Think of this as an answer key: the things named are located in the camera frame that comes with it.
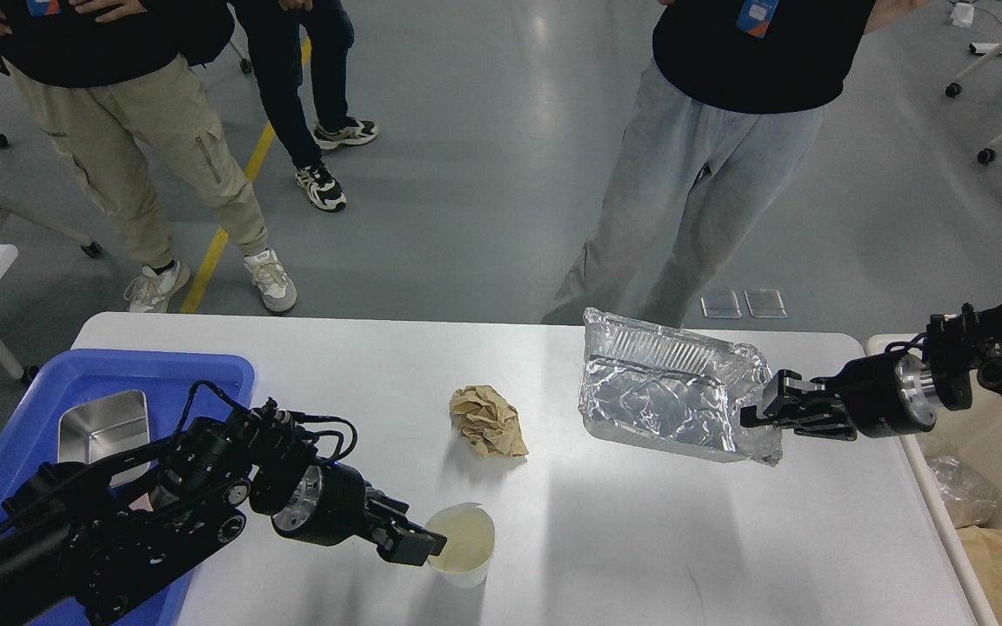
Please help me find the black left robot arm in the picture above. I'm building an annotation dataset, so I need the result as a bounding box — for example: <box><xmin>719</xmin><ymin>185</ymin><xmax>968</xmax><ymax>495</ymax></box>
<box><xmin>0</xmin><ymin>399</ymin><xmax>448</xmax><ymax>625</ymax></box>

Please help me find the crumpled clear plastic in bin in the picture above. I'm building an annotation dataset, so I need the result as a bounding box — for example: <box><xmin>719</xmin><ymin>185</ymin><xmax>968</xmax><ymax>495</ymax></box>
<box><xmin>924</xmin><ymin>456</ymin><xmax>1002</xmax><ymax>529</ymax></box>

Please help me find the brown paper ball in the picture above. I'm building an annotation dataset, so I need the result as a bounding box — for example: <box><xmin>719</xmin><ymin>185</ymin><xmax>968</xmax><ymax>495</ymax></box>
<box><xmin>449</xmin><ymin>384</ymin><xmax>529</xmax><ymax>458</ymax></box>

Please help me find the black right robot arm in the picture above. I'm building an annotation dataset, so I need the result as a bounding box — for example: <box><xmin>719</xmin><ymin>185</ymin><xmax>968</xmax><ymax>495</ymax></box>
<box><xmin>739</xmin><ymin>303</ymin><xmax>1002</xmax><ymax>441</ymax></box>

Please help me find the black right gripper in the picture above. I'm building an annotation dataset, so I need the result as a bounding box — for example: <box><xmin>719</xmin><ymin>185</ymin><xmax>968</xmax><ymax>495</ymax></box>
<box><xmin>739</xmin><ymin>351</ymin><xmax>939</xmax><ymax>441</ymax></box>

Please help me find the clear floor plate left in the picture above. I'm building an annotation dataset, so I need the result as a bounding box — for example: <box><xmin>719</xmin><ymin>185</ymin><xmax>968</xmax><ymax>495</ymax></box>
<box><xmin>700</xmin><ymin>290</ymin><xmax>743</xmax><ymax>320</ymax></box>

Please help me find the person in grey trousers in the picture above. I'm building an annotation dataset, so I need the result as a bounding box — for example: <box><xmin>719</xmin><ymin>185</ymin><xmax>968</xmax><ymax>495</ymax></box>
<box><xmin>542</xmin><ymin>1</ymin><xmax>919</xmax><ymax>326</ymax></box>

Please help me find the clear floor plate right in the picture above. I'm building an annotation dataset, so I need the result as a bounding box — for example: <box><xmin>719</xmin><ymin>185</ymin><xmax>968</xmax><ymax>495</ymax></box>
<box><xmin>743</xmin><ymin>289</ymin><xmax>790</xmax><ymax>320</ymax></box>

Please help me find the white paper cup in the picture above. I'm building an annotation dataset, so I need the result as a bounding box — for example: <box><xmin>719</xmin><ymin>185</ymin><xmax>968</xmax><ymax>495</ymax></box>
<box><xmin>424</xmin><ymin>503</ymin><xmax>496</xmax><ymax>589</ymax></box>

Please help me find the clear floor plate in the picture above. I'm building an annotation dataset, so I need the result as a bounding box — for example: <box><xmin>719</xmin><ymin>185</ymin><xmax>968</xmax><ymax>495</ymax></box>
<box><xmin>700</xmin><ymin>290</ymin><xmax>743</xmax><ymax>320</ymax></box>
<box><xmin>743</xmin><ymin>289</ymin><xmax>790</xmax><ymax>320</ymax></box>

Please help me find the person in khaki trousers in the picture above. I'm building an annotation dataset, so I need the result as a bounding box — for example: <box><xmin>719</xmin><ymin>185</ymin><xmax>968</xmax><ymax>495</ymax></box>
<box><xmin>0</xmin><ymin>1</ymin><xmax>297</xmax><ymax>314</ymax></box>

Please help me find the stainless steel rectangular container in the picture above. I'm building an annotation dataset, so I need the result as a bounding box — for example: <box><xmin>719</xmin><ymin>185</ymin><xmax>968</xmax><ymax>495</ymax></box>
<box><xmin>57</xmin><ymin>390</ymin><xmax>151</xmax><ymax>464</ymax></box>

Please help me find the aluminium foil tray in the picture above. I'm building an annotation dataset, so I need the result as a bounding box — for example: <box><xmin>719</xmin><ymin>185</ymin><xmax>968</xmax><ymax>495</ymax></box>
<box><xmin>578</xmin><ymin>308</ymin><xmax>783</xmax><ymax>467</ymax></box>

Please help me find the blue plastic tray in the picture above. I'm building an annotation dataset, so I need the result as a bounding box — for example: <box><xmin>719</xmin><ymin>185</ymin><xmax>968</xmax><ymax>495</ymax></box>
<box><xmin>0</xmin><ymin>350</ymin><xmax>254</xmax><ymax>625</ymax></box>

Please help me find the white plastic bin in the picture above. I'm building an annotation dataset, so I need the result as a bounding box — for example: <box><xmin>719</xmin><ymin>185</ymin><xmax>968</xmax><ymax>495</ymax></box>
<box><xmin>901</xmin><ymin>379</ymin><xmax>1002</xmax><ymax>625</ymax></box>

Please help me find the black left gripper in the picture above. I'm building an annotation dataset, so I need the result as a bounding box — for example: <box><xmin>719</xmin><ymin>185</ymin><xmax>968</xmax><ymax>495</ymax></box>
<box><xmin>271</xmin><ymin>463</ymin><xmax>448</xmax><ymax>567</ymax></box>

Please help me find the person in blue jeans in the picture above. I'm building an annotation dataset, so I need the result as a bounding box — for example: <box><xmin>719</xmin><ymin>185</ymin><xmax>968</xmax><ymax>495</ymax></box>
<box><xmin>230</xmin><ymin>1</ymin><xmax>379</xmax><ymax>213</ymax></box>

